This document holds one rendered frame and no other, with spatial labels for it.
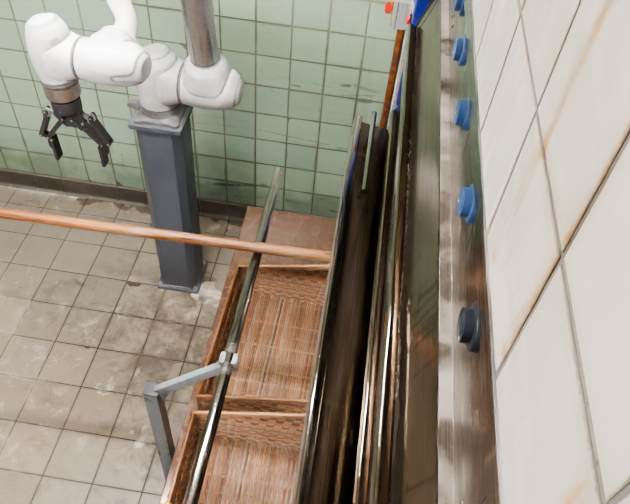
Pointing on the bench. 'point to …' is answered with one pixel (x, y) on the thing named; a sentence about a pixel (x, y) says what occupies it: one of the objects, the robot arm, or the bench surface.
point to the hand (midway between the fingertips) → (81, 157)
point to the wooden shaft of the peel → (155, 233)
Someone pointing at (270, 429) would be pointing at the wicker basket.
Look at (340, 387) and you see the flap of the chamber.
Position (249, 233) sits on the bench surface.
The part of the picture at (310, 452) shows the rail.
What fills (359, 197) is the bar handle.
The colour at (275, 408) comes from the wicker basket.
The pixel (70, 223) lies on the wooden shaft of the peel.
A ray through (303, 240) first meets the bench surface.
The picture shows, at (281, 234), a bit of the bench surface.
